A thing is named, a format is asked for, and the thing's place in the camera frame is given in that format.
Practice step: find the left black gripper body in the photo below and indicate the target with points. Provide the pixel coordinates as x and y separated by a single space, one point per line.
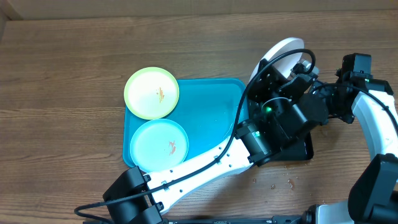
265 91

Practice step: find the light blue plate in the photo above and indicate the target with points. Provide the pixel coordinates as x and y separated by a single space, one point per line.
158 145

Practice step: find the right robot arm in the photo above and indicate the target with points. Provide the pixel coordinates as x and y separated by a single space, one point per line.
373 198

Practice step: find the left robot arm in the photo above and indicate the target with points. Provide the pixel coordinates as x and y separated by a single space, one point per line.
138 198

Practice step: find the black rectangular tray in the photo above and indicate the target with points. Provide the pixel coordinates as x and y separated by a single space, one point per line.
264 140

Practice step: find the teal plastic tray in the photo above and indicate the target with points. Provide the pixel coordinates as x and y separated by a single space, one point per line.
206 110

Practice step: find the yellow-green plate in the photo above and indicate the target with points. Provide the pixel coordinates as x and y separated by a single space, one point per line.
151 93

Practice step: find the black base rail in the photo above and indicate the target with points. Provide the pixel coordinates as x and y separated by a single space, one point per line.
295 219

